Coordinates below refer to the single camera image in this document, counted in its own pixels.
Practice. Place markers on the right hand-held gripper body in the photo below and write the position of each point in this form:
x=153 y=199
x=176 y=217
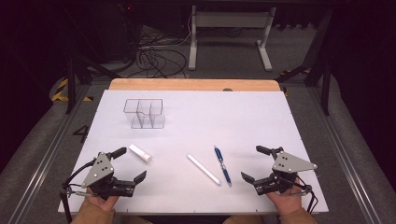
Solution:
x=289 y=163

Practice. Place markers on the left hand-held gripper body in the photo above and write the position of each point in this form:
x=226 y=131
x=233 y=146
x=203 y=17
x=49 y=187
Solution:
x=99 y=169

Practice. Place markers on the blue pen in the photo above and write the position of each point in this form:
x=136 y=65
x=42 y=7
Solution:
x=223 y=165

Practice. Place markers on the white pen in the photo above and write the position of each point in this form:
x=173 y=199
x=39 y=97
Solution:
x=204 y=170

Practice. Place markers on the clear plastic organizer box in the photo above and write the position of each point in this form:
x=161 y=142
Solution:
x=144 y=113

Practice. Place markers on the person's left hand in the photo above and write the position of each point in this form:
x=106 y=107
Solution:
x=102 y=203

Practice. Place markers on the person's right hand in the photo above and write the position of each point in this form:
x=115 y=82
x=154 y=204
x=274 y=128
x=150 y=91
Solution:
x=285 y=202

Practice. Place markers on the white work board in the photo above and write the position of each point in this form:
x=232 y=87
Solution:
x=249 y=124

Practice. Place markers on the black metal stand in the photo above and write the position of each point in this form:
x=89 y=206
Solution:
x=71 y=87
x=325 y=90

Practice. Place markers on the yellow black hazard tape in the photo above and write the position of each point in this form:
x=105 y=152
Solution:
x=59 y=93

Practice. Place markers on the wooden table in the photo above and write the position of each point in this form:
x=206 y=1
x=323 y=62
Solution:
x=186 y=84

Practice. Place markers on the dark equipment cabinet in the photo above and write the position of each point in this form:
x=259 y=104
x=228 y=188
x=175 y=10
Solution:
x=115 y=31

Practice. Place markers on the aluminium floor rail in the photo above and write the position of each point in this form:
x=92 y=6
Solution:
x=46 y=158
x=345 y=155

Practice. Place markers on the white metal table frame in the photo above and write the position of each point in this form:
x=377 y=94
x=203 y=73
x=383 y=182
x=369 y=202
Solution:
x=230 y=20

